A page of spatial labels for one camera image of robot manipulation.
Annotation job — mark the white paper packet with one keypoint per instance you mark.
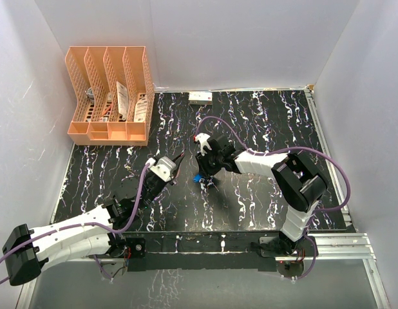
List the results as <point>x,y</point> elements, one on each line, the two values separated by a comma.
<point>123,100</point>

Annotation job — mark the key with blue tag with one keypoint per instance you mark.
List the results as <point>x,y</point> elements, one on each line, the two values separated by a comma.
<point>197,178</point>

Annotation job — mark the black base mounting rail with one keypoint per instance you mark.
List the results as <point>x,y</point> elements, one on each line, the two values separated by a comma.
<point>263,251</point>

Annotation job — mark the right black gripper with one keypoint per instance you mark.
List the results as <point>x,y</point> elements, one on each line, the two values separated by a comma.
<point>204,168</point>

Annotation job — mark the orange plastic file organizer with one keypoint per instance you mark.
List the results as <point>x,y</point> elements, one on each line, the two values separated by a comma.
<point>96,120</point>

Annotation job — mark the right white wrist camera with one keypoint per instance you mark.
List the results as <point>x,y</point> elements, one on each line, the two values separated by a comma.
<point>202,139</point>

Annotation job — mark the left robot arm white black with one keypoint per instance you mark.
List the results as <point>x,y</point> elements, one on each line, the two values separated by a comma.
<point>30,251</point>

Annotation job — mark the white labelled packet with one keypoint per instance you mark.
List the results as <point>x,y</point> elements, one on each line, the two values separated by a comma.
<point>140,110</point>

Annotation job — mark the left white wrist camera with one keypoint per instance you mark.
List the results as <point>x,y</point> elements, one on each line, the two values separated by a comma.
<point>163,168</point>

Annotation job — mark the white small cardboard box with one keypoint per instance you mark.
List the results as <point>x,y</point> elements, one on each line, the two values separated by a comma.
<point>200,98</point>

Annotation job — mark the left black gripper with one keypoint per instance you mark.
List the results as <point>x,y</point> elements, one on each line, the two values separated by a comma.
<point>178,161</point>

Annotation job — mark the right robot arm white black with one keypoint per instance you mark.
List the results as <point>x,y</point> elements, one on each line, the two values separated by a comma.
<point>301,183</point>

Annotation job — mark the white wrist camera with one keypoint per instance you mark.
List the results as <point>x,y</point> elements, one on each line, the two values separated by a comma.
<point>163,168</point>
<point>202,139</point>

